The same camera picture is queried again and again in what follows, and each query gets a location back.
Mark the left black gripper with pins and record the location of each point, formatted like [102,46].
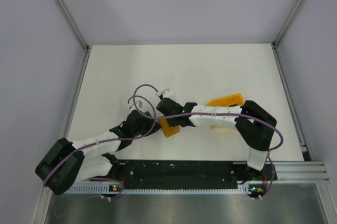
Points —
[150,124]

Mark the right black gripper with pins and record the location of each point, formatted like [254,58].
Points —
[170,123]

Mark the orange leather card holder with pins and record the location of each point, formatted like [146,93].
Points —
[167,130]

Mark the yellow plastic bin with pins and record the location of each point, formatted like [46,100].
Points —
[228,101]

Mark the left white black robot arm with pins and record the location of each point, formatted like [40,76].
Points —
[69,162]

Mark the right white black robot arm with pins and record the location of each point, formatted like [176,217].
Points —
[254,124]

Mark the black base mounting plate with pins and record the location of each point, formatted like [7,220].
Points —
[178,174]

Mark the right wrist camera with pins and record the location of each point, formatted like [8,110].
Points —
[168,93]

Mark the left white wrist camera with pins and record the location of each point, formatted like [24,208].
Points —
[138,105]

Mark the white slotted cable duct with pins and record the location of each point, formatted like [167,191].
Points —
[114,189]

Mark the aluminium front rail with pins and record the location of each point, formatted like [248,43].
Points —
[301,172]

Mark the left aluminium frame post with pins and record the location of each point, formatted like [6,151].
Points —
[72,24]

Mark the aluminium frame post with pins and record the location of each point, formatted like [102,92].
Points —
[72,24]
[288,22]

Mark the right aluminium frame post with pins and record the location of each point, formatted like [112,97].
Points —
[288,22]

